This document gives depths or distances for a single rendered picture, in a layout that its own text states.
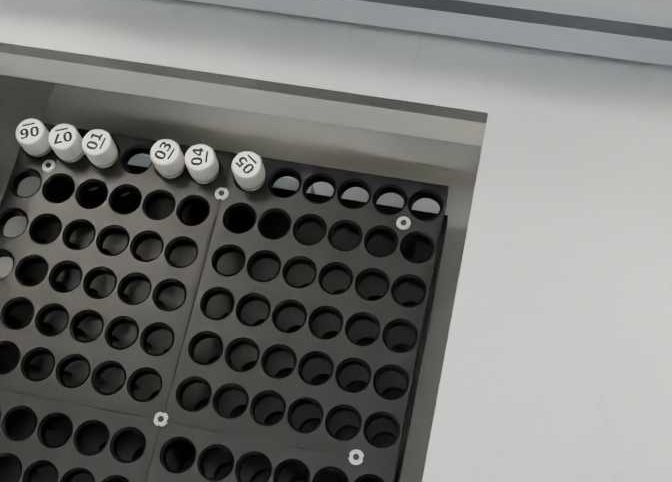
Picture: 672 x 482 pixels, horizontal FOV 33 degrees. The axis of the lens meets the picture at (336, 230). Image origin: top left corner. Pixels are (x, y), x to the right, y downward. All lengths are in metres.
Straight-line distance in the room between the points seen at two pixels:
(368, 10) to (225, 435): 0.16
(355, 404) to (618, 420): 0.10
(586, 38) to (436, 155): 0.13
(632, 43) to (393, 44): 0.09
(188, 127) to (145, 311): 0.13
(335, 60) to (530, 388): 0.14
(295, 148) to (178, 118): 0.06
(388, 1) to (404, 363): 0.13
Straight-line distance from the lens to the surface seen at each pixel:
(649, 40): 0.41
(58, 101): 0.57
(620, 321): 0.38
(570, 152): 0.40
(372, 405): 0.42
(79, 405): 0.44
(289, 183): 0.51
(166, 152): 0.45
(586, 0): 0.39
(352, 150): 0.52
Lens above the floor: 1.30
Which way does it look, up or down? 67 degrees down
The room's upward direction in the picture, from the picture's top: 12 degrees counter-clockwise
